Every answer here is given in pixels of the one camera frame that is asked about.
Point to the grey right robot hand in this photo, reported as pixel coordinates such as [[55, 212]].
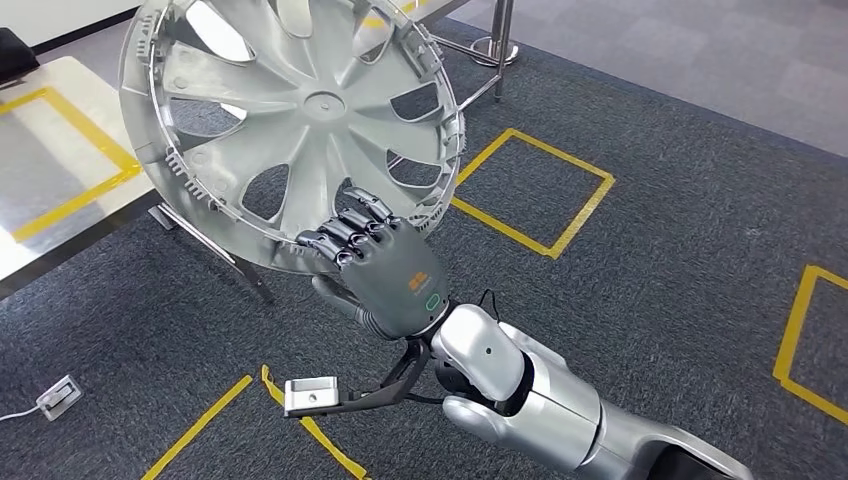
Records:
[[397, 278]]

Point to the silver wheel hubcap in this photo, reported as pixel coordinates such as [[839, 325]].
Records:
[[298, 132]]

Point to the chrome stanchion post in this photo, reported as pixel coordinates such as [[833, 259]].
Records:
[[503, 26]]

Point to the black chair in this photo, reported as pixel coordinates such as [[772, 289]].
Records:
[[16, 53]]

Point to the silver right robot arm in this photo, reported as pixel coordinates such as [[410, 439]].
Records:
[[563, 404]]

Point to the white floor power socket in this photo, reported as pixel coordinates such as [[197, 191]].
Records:
[[60, 397]]

